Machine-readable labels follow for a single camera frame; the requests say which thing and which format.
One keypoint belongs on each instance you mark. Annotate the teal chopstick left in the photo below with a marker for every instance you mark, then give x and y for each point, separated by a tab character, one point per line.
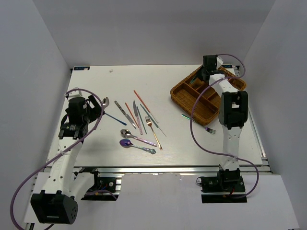
141	119

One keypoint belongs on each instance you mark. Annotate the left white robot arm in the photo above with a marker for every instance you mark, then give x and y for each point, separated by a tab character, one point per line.
57	202

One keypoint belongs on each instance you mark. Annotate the blue label sticker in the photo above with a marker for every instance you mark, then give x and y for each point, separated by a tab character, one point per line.
81	68

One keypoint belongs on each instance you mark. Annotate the silver patterned table knife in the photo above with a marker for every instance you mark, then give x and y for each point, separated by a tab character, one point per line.
125	114

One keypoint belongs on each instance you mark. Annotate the orange white chopstick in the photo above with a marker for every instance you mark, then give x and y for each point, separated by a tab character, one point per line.
146	107

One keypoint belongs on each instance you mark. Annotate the orange chopstick left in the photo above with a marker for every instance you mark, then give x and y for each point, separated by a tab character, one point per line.
132	115

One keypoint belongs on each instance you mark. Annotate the rose gold fork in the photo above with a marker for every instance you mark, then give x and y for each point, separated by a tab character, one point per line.
149	123

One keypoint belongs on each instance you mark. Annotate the teal chopstick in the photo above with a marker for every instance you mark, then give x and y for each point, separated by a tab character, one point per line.
141	119
149	116

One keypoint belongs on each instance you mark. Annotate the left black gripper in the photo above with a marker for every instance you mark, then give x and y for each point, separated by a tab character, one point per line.
96	111

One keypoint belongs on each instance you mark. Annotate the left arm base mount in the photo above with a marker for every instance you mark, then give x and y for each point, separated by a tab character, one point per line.
104	188

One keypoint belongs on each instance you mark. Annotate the silver spoon pink handle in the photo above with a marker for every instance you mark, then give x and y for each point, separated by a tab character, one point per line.
127	134

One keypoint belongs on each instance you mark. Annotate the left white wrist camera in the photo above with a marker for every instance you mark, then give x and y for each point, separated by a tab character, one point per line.
73	93

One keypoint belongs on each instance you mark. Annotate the orange wicker cutlery tray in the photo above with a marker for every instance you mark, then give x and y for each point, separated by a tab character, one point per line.
185	94

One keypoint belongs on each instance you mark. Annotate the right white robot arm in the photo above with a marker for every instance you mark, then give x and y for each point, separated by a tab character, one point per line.
233	111

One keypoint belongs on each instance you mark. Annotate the purple iridescent spoon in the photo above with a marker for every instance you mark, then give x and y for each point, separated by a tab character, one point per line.
127	144

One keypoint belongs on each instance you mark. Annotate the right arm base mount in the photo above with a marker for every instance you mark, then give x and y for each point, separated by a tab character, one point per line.
226	187

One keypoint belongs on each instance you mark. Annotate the teal chopstick right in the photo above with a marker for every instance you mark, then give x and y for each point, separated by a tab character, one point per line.
149	116

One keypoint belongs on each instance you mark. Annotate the iridescent rainbow fork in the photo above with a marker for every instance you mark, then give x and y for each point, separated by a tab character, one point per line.
209	130

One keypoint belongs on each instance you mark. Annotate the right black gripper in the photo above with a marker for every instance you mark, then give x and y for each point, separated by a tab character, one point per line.
199	75

